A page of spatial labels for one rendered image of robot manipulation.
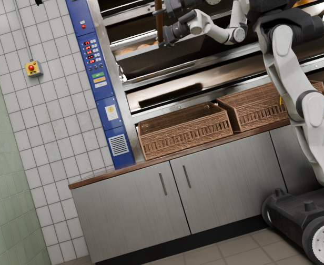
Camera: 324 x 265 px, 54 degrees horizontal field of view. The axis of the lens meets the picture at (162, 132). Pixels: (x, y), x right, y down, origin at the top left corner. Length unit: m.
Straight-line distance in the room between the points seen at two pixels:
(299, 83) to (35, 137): 1.87
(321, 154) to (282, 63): 0.46
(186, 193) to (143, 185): 0.25
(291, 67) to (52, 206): 1.91
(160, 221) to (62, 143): 1.03
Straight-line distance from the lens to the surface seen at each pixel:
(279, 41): 1.59
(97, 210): 1.94
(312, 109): 1.57
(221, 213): 1.92
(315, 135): 1.60
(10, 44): 2.77
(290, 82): 1.60
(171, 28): 1.80
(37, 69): 2.56
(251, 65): 2.53
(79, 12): 2.63
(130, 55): 1.92
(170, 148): 1.90
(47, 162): 2.57
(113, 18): 2.59
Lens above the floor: 0.67
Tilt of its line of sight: 1 degrees up
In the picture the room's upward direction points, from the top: 17 degrees counter-clockwise
